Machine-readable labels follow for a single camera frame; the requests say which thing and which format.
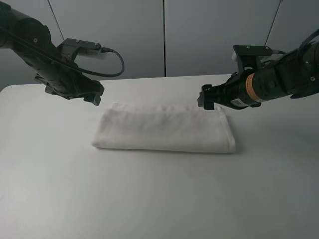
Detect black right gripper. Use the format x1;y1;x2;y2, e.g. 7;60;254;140
197;69;272;110

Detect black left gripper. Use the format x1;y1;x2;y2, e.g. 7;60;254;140
35;63;104;106

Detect white towel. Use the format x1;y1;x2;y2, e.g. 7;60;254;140
92;103;236;153

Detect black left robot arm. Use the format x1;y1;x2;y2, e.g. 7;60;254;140
0;2;104;106

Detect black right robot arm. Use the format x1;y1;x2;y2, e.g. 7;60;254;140
197;30;319;110

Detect black left camera cable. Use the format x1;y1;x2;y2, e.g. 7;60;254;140
0;24;125;78

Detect black camera cable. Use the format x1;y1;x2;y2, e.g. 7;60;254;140
0;24;125;78
271;29;319;65

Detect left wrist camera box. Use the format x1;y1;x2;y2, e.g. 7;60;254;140
57;38;106;61

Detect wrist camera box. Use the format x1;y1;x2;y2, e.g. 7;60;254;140
233;45;273;73
57;38;106;61

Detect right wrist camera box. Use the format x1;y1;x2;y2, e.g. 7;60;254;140
233;45;273;73

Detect black right camera cable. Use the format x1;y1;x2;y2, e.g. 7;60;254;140
271;29;319;65

